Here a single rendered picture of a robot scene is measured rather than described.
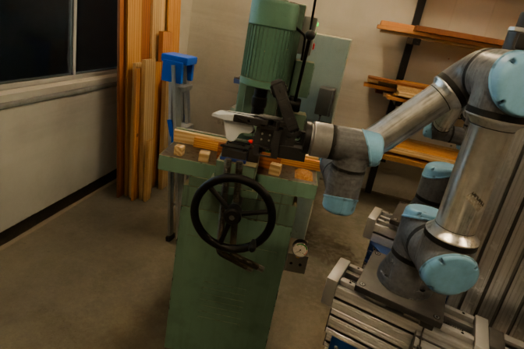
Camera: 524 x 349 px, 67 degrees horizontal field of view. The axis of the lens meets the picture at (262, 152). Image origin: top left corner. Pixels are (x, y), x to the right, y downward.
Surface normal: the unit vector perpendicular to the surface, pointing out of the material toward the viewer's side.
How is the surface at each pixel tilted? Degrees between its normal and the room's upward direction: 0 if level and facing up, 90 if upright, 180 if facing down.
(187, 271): 90
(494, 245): 90
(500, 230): 90
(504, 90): 82
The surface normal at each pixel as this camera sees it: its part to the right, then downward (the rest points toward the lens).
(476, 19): -0.23, 0.28
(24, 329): 0.17, -0.93
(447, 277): -0.07, 0.44
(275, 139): -0.03, 0.19
